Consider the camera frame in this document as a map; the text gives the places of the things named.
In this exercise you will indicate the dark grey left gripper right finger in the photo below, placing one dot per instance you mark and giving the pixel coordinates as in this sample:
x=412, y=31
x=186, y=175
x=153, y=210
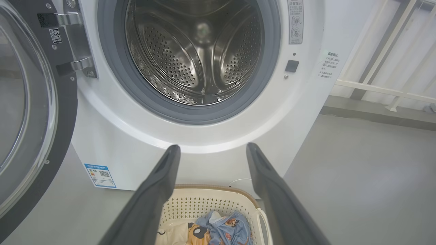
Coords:
x=282, y=204

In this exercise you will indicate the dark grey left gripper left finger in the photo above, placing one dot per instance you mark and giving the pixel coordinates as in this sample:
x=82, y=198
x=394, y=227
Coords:
x=150, y=200

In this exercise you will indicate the orange cartoon dog garment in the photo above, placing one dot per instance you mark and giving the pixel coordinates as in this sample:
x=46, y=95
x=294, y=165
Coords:
x=190, y=234

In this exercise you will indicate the blue printed garment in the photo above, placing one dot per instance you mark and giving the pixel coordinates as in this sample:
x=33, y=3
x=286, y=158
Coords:
x=228, y=229

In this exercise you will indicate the dark grey round washer door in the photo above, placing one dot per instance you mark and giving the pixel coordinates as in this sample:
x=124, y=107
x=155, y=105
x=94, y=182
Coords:
x=37, y=112

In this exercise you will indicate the cream perforated laundry basket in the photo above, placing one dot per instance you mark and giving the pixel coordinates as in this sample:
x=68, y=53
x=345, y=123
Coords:
x=204, y=200

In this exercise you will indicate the white front-load washing machine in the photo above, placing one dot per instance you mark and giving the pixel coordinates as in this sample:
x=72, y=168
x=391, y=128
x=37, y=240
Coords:
x=143, y=139

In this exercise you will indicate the black door latch socket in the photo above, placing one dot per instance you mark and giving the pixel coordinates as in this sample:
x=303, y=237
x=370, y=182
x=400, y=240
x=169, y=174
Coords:
x=292, y=66

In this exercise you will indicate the grey rubber door gasket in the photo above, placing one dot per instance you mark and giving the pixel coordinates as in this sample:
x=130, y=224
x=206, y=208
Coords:
x=112, y=64

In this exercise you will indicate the chrome door hinge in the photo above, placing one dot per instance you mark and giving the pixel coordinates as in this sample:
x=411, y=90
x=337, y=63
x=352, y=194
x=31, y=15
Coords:
x=78, y=37

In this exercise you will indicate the blue energy label sticker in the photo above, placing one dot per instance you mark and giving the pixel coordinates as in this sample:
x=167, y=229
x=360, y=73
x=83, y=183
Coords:
x=100, y=176

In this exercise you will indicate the white text notice sticker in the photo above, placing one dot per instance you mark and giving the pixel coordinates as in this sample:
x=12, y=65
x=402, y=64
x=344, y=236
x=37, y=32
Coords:
x=328, y=64

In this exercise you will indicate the white metal railing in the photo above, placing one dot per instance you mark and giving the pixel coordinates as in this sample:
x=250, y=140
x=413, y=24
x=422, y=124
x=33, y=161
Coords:
x=374, y=89

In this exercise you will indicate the stainless steel washer drum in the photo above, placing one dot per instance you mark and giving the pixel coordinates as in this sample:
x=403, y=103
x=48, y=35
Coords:
x=194, y=51

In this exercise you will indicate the grey warning sticker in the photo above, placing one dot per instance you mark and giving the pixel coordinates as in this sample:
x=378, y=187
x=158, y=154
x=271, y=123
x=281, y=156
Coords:
x=295, y=23

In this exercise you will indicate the small QR code sticker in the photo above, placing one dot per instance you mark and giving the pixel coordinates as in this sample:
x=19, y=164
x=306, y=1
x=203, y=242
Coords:
x=56, y=35

